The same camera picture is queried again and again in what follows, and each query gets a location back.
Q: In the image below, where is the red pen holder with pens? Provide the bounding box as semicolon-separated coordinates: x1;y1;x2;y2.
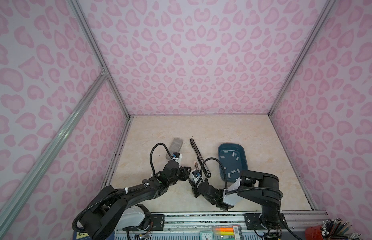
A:
305;218;362;240

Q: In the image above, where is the small teal clock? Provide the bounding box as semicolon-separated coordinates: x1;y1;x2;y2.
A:
200;231;214;240

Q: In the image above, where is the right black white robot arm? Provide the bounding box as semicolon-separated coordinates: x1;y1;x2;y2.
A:
189;170;283;230

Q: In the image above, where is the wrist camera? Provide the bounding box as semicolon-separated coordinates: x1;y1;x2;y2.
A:
191;169;201;183
172;153;183;165

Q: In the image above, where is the grey stone block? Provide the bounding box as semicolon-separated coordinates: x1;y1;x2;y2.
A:
166;138;184;160

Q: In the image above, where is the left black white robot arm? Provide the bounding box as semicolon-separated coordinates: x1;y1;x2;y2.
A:
72;160;192;240

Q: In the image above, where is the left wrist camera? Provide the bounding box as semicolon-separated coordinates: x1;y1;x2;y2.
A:
172;153;183;165

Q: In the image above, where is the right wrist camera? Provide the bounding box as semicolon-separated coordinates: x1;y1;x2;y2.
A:
191;169;201;183

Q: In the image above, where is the teal plastic tray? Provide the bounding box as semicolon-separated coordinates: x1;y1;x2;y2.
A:
218;143;249;183

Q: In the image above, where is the highlighter marker box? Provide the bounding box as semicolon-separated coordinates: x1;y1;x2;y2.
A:
212;225;244;240

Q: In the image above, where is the blue book yellow label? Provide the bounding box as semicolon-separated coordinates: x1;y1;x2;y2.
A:
73;231;91;240

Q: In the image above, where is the left black corrugated cable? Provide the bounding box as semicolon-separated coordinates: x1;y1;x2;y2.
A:
71;142;175;233

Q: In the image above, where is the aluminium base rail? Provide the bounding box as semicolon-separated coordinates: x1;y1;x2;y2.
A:
80;209;329;240

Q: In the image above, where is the olive white stapler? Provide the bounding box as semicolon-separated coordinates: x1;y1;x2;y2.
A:
189;173;196;188

